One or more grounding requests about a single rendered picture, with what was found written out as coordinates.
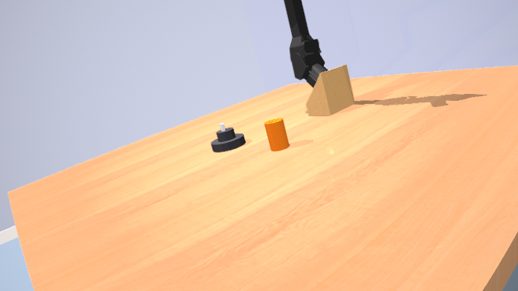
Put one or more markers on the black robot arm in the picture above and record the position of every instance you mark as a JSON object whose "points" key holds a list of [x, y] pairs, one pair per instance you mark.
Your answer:
{"points": [[305, 52]]}

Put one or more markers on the orange knob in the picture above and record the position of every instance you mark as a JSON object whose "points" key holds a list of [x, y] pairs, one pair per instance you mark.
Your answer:
{"points": [[277, 135]]}

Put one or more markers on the black round pedestal with silver shaft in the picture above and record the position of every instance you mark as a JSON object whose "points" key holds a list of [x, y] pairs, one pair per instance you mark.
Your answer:
{"points": [[227, 140]]}

